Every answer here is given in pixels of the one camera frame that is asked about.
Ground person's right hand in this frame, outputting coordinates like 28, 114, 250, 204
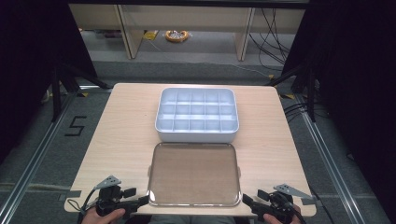
262, 204, 303, 224

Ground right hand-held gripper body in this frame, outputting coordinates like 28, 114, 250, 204
250, 183, 314, 224

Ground black curtain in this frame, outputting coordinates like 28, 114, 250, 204
280, 0, 396, 224
0, 0, 98, 164

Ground aluminium floor rail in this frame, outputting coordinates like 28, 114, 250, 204
0, 84, 114, 224
293, 92, 363, 224

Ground person's left hand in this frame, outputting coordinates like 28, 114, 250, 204
80, 207, 126, 224

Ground yellow flat item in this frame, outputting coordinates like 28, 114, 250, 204
142, 30, 160, 41

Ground black floor cables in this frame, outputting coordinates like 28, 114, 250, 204
282, 101, 313, 123

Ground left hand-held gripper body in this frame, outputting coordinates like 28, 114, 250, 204
93, 175, 141, 218

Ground grey tape strip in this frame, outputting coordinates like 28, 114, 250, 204
58, 189, 83, 202
300, 196, 318, 206

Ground beige wooden desk frame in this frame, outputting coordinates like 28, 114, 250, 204
68, 3, 306, 62

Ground hanging black cables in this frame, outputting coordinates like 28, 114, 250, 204
247, 7, 297, 73

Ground orange cable reel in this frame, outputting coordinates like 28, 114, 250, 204
164, 29, 191, 44

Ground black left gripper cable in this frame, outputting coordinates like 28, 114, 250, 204
66, 187, 100, 224

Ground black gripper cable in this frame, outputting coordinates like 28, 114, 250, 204
307, 186, 329, 224
66, 187, 100, 224

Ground white compartment storage box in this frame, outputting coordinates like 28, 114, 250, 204
154, 87, 240, 145

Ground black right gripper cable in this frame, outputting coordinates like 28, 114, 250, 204
307, 186, 329, 224

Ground black metal stand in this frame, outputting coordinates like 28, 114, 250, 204
49, 61, 114, 123
263, 63, 318, 123

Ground transparent plastic box lid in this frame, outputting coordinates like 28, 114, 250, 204
147, 142, 243, 208

